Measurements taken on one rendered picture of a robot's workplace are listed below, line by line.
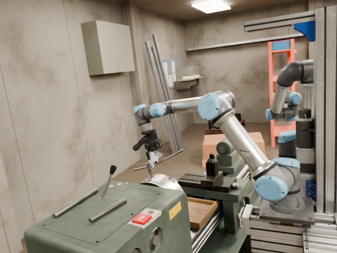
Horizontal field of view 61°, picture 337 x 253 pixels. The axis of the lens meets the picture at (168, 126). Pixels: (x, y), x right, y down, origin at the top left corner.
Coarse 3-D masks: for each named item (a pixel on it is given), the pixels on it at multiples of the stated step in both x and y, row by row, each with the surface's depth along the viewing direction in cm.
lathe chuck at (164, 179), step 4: (156, 176) 165; (160, 176) 165; (164, 176) 165; (156, 180) 160; (160, 180) 160; (164, 180) 161; (168, 180) 162; (164, 184) 157; (168, 184) 159; (172, 184) 160; (176, 184) 162; (172, 188) 158; (176, 188) 160; (180, 188) 162
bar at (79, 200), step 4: (96, 188) 147; (88, 192) 143; (92, 192) 144; (84, 196) 139; (88, 196) 141; (76, 200) 135; (80, 200) 136; (68, 204) 131; (72, 204) 132; (76, 204) 134; (64, 208) 128; (68, 208) 130; (56, 212) 125; (60, 212) 126; (64, 212) 128; (56, 216) 124
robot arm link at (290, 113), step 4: (284, 108) 193; (288, 108) 193; (292, 108) 191; (296, 108) 191; (288, 112) 191; (292, 112) 191; (296, 112) 191; (284, 116) 193; (288, 116) 193; (292, 116) 192; (292, 120) 194
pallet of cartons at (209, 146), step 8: (208, 136) 574; (216, 136) 568; (224, 136) 561; (256, 136) 536; (208, 144) 517; (216, 144) 511; (264, 144) 495; (208, 152) 517; (216, 152) 514; (264, 152) 498
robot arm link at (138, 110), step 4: (144, 104) 160; (136, 108) 158; (140, 108) 158; (136, 112) 159; (140, 112) 157; (136, 116) 160; (140, 116) 158; (140, 120) 159; (144, 120) 159; (148, 120) 160; (140, 124) 159
